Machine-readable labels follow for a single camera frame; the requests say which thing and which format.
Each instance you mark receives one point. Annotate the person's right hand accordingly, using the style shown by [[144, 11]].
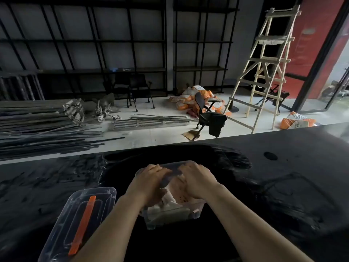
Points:
[[199, 181]]

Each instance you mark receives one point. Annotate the person's left hand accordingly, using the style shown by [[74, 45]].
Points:
[[146, 185]]

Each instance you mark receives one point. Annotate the person's right fingers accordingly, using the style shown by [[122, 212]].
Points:
[[186, 171]]

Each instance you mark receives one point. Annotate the person's left fingers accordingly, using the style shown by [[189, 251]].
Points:
[[160, 173]]

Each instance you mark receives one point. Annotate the clear plastic storage box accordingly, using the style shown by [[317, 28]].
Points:
[[174, 215]]

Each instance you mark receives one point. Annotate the person's left forearm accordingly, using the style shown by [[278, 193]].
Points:
[[114, 231]]

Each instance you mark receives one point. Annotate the person's right forearm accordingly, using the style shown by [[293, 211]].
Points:
[[245, 226]]

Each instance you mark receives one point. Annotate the white paper pieces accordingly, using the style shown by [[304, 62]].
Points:
[[169, 208]]

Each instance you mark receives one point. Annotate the brown cardboard scrap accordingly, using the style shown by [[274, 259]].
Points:
[[190, 134]]

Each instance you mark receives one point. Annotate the flat metal scaffold frames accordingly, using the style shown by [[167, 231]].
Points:
[[150, 122]]

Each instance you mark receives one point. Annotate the black office chair with armrests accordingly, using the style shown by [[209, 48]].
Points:
[[211, 120]]

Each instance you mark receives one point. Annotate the pile of orange white sacks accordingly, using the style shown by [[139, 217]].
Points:
[[188, 98]]

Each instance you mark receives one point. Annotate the black round table base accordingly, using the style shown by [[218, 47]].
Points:
[[233, 108]]

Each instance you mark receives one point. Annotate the scaffold caster wheels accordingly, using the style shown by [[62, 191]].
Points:
[[105, 111]]

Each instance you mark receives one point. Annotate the black folding chair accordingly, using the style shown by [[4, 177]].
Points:
[[121, 84], [141, 83]]

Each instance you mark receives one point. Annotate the narrow black metal shelf rack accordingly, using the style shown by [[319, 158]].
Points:
[[203, 68]]

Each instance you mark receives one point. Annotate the pile of metal pipe clamps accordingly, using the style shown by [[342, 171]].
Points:
[[73, 109]]

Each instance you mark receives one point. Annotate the single orange white sack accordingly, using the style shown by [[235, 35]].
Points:
[[295, 123]]

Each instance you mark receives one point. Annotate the pile of long metal pipes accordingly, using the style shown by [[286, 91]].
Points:
[[41, 130]]

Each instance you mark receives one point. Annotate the wooden step ladder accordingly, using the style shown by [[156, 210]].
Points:
[[268, 59]]

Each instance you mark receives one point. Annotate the wide black metal shelf rack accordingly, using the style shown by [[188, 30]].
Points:
[[81, 40]]

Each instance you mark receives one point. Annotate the black glass door frame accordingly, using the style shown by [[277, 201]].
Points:
[[317, 68]]

